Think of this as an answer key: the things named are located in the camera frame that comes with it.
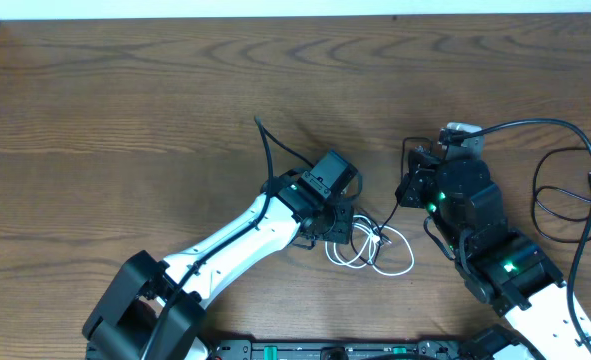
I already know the white USB cable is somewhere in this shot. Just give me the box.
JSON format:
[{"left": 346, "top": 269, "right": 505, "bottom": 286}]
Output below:
[{"left": 324, "top": 213, "right": 416, "bottom": 278}]

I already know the black USB cable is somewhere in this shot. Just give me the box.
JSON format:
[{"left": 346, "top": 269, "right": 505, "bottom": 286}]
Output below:
[
  {"left": 530, "top": 146, "right": 591, "bottom": 245},
  {"left": 347, "top": 136, "right": 434, "bottom": 267}
]

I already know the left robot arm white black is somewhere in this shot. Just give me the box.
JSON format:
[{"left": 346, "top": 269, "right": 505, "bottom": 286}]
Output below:
[{"left": 82, "top": 151, "right": 361, "bottom": 359}]

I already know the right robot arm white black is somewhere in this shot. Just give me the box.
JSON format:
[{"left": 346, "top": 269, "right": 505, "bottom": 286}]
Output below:
[{"left": 395, "top": 150, "right": 591, "bottom": 359}]

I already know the black left camera cable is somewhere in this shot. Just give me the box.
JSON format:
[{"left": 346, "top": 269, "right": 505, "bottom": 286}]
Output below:
[{"left": 147, "top": 116, "right": 316, "bottom": 360}]

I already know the black camera cable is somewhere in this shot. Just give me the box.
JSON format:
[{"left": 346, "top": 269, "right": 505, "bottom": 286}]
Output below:
[
  {"left": 442, "top": 117, "right": 591, "bottom": 360},
  {"left": 147, "top": 116, "right": 316, "bottom": 360}
]

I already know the black right camera cable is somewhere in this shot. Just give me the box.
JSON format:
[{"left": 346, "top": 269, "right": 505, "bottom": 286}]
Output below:
[{"left": 442, "top": 117, "right": 591, "bottom": 360}]

